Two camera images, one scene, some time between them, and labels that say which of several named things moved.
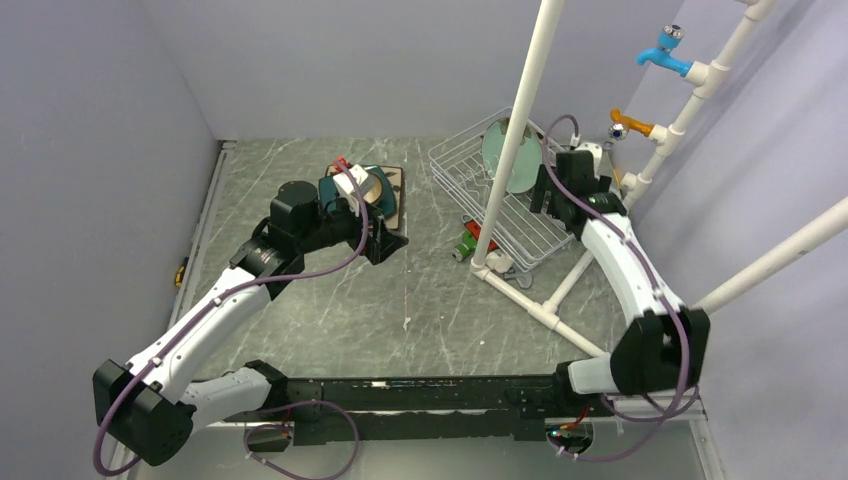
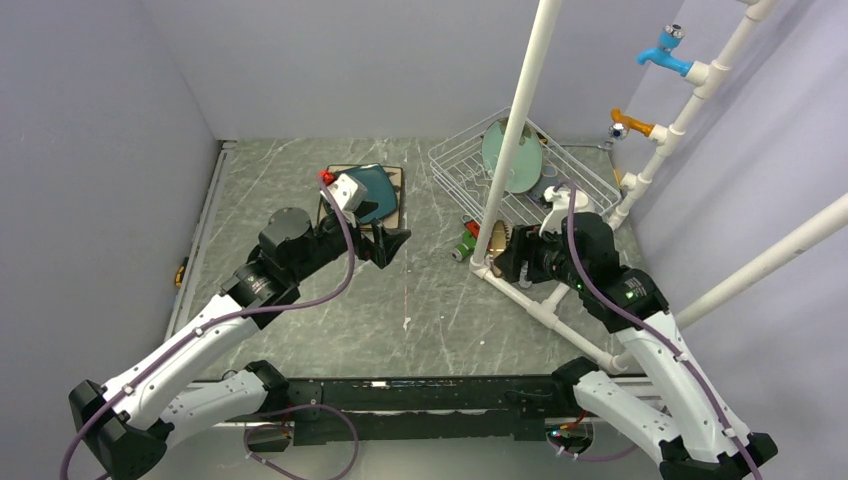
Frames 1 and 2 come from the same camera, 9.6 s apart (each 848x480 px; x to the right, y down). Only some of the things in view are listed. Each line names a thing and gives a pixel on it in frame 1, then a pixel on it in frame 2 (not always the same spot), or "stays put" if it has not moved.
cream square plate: (395, 176) stays put
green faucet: (466, 249) stays put
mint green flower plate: (528, 159) stays put
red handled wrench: (476, 229) stays put
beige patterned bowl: (374, 194) -> (500, 240)
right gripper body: (543, 185) -> (545, 258)
